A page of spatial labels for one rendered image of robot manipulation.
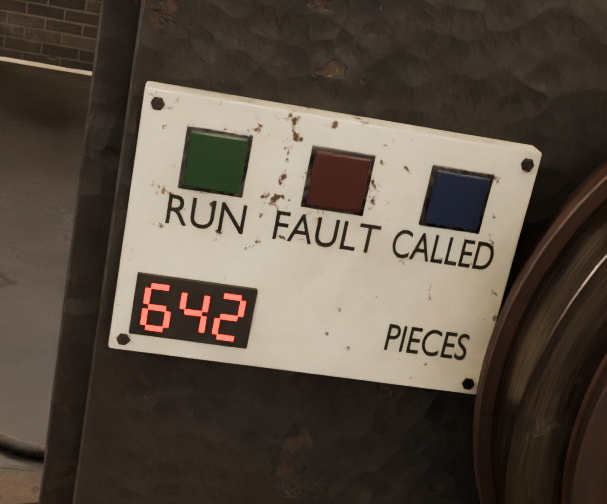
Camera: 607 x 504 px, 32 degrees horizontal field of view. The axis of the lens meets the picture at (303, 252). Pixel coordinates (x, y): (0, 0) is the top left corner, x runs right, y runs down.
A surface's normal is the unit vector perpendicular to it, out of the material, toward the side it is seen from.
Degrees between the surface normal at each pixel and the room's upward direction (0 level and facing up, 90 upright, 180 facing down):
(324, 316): 90
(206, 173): 90
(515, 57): 90
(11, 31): 90
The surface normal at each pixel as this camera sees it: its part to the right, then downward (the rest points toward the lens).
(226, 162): 0.10, 0.35
